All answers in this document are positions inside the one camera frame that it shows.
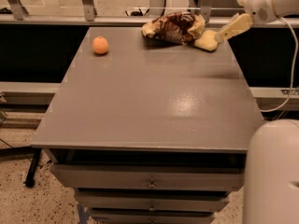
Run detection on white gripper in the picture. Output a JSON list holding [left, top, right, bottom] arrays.
[[215, 0, 278, 42]]

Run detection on brown chip bag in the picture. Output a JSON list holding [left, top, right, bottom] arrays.
[[141, 12, 206, 45]]

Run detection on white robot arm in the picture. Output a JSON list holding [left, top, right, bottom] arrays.
[[215, 0, 299, 224]]

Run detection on yellow sponge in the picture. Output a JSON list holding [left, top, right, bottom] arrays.
[[194, 30, 219, 51]]

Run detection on orange fruit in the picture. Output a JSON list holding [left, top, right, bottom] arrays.
[[93, 36, 108, 55]]

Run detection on grey drawer cabinet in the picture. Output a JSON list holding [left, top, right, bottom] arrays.
[[30, 26, 265, 224]]

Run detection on top grey drawer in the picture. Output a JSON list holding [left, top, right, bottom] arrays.
[[50, 164, 244, 191]]

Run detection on grey drawer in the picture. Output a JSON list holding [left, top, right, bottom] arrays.
[[75, 191, 229, 212], [91, 209, 215, 224], [50, 164, 244, 191]]

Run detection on middle grey drawer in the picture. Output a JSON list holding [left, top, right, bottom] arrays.
[[75, 191, 229, 212]]

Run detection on bottom grey drawer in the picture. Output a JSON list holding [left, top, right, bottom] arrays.
[[91, 209, 215, 224]]

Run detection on black stand leg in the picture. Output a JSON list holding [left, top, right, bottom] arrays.
[[24, 148, 41, 188]]

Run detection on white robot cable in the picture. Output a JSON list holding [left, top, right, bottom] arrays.
[[260, 16, 299, 114]]

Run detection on metal railing frame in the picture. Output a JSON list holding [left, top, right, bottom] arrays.
[[0, 0, 299, 28]]

